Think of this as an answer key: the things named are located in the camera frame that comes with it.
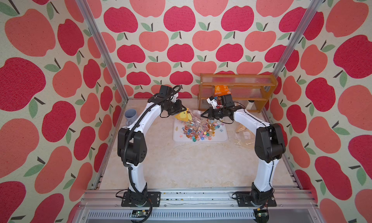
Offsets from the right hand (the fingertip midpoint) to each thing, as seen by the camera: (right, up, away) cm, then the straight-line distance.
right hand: (202, 117), depth 92 cm
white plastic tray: (+14, -12, +8) cm, 20 cm away
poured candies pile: (-4, -13, +6) cm, 15 cm away
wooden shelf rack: (+42, +22, +27) cm, 55 cm away
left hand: (-10, +4, -5) cm, 12 cm away
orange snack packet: (+15, +19, +10) cm, 26 cm away
